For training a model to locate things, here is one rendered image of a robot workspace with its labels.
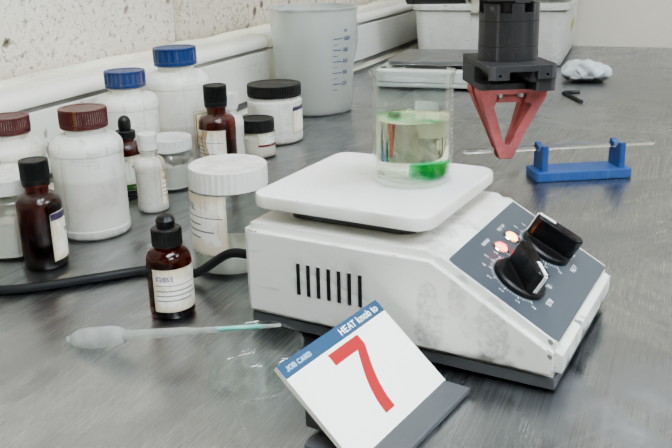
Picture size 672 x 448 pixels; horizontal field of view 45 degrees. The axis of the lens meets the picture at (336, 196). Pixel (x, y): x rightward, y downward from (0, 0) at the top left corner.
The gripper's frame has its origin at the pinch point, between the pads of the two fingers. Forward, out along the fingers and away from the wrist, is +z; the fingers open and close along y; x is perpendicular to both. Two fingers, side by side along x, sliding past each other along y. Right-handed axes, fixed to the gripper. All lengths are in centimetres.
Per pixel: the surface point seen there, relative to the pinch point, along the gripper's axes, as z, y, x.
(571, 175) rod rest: 2.6, 1.7, 6.5
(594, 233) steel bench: 3.2, 16.7, 2.6
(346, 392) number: 1.1, 42.2, -20.9
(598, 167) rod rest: 2.2, 0.7, 9.7
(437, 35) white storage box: -3, -81, 11
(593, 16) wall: -4, -102, 52
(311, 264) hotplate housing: -1.9, 32.4, -21.8
